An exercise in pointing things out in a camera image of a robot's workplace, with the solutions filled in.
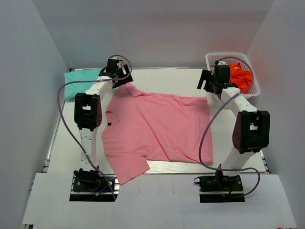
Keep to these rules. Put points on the folded teal t-shirt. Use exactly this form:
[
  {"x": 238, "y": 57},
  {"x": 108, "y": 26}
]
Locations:
[{"x": 79, "y": 75}]

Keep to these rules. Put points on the orange t-shirt in basket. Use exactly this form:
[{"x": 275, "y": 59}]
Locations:
[{"x": 242, "y": 78}]

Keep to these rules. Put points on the pink t-shirt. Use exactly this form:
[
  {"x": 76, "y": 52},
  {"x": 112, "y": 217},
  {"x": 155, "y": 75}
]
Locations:
[{"x": 144, "y": 126}]

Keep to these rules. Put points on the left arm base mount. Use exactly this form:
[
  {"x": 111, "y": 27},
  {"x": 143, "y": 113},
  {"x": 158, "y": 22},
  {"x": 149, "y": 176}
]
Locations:
[{"x": 90, "y": 186}]

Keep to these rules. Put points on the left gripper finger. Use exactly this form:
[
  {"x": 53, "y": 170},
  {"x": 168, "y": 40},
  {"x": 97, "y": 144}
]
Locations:
[
  {"x": 126, "y": 75},
  {"x": 116, "y": 84}
]

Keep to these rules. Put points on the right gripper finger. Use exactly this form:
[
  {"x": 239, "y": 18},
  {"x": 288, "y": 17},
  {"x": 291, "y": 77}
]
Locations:
[
  {"x": 206, "y": 75},
  {"x": 208, "y": 87}
]

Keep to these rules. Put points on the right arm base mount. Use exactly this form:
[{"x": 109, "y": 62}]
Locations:
[{"x": 220, "y": 190}]

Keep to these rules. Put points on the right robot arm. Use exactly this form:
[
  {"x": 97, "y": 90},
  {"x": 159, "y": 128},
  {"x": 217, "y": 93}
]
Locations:
[{"x": 252, "y": 127}]

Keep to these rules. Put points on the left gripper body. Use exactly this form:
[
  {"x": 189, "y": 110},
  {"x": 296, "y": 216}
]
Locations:
[{"x": 119, "y": 72}]

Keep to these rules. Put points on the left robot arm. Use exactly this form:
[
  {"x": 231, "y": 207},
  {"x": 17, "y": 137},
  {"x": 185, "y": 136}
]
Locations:
[{"x": 88, "y": 105}]

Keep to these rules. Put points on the white plastic basket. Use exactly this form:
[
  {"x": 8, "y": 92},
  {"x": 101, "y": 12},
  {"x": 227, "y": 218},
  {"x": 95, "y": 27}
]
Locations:
[{"x": 233, "y": 58}]

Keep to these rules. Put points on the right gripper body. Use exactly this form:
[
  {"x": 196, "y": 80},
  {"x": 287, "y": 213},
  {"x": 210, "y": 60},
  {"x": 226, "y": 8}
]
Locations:
[{"x": 215, "y": 81}]

